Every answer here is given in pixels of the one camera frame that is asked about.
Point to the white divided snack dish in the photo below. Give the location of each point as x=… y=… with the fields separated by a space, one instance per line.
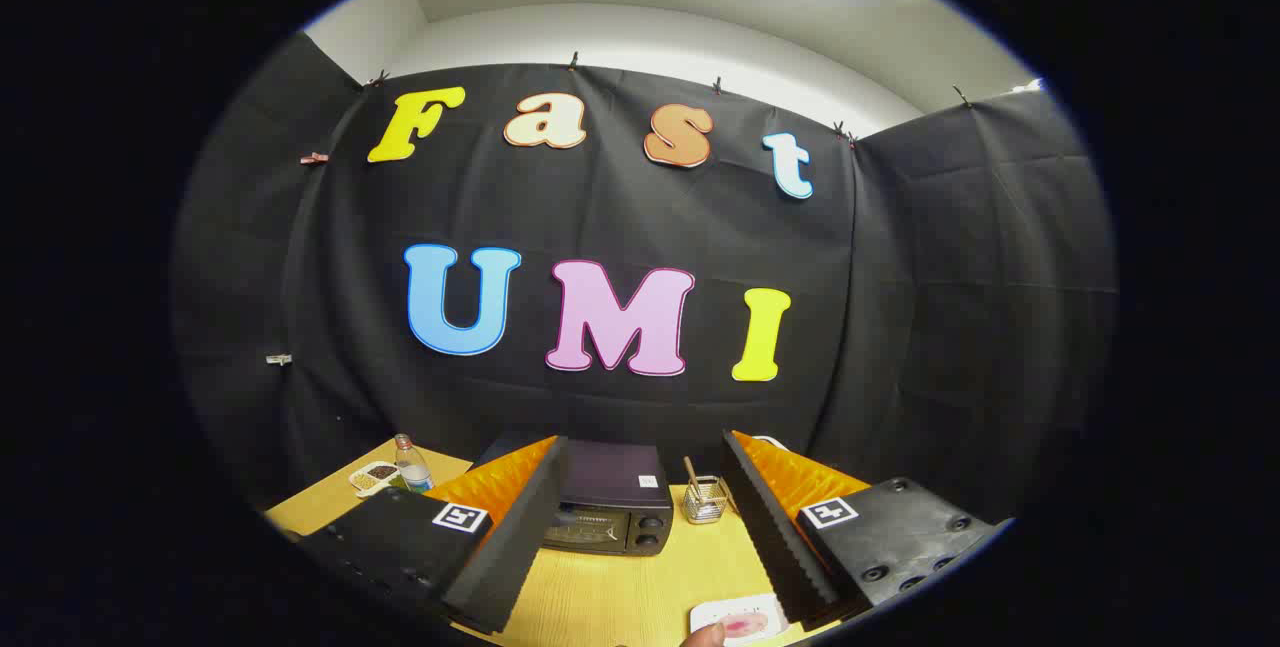
x=375 y=477

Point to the white square food tray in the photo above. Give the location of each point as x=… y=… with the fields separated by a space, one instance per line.
x=712 y=612

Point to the round pink meat slice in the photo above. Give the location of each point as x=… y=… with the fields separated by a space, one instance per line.
x=745 y=625

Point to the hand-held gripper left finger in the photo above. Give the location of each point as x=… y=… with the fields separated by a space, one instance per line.
x=520 y=547

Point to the clear plastic water bottle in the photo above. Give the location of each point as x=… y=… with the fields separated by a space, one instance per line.
x=412 y=472

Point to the white bread toaster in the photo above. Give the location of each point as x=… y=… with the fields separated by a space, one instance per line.
x=772 y=441

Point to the wooden stick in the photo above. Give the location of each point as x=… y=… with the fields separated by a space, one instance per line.
x=690 y=469

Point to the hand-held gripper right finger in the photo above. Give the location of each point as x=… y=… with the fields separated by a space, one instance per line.
x=770 y=537

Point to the black toaster oven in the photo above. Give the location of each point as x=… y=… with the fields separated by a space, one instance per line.
x=610 y=477

